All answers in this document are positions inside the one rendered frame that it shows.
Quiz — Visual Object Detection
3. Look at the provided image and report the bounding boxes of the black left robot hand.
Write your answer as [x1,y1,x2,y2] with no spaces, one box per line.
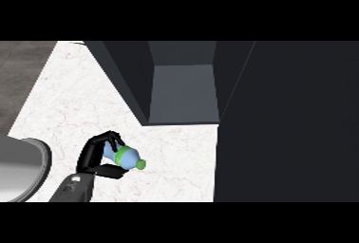
[76,129,130,180]

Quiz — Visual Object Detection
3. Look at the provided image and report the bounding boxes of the blue water bottle green cap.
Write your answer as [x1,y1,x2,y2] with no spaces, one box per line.
[101,140,148,171]

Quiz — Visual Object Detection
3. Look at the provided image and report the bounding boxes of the dark grey cabinet door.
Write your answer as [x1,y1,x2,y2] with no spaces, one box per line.
[213,40,359,203]

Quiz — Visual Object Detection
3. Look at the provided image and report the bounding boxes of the dark grey open cabinet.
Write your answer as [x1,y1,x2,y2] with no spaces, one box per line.
[83,40,259,126]

